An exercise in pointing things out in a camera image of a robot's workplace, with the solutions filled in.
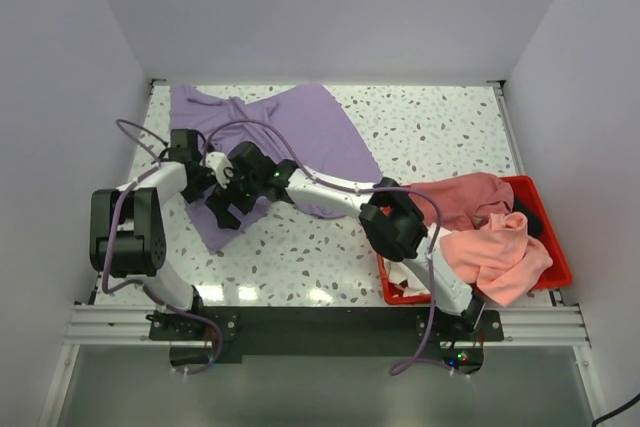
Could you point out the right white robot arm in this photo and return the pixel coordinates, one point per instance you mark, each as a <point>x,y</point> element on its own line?
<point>392,222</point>

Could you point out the light salmon t shirt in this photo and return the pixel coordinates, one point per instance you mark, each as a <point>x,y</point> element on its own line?
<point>501,259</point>

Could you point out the white red t shirt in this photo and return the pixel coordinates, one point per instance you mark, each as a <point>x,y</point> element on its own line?
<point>404,280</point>

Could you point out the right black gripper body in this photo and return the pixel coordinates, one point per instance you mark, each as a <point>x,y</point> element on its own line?
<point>243,185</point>

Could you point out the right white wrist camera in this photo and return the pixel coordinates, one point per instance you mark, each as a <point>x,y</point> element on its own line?
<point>218,168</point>

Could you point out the black t shirt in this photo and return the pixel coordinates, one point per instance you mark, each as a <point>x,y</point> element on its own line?
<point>535,226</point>

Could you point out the red plastic bin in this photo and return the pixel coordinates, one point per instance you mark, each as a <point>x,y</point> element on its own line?
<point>558,275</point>

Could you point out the purple t shirt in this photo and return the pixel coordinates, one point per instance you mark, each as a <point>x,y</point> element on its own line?
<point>312,122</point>

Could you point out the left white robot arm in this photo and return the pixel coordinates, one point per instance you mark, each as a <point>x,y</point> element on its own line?
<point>127,240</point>

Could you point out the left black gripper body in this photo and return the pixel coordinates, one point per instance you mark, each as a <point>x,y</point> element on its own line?
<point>199,186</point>

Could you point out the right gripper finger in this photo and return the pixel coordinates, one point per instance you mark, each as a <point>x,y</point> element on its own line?
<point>218,203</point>
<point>240,217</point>

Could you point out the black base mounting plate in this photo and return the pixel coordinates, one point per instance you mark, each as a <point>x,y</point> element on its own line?
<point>234,333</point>

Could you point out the dark pink t shirt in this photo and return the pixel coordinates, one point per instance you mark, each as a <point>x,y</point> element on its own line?
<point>467,201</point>

